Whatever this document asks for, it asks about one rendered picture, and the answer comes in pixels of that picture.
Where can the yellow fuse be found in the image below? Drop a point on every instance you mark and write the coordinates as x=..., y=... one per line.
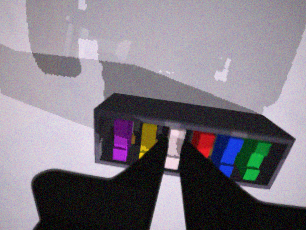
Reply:
x=147, y=138

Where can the white blade fuse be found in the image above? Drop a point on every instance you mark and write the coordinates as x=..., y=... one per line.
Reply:
x=175, y=140

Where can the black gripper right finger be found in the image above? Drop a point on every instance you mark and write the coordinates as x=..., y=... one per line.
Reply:
x=213, y=201

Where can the red fuse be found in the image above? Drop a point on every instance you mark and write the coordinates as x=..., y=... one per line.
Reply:
x=203, y=141

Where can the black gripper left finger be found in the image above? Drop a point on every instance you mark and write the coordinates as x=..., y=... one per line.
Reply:
x=126, y=201

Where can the dark grey fuse block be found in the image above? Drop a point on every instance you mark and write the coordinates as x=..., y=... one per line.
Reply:
x=248, y=148

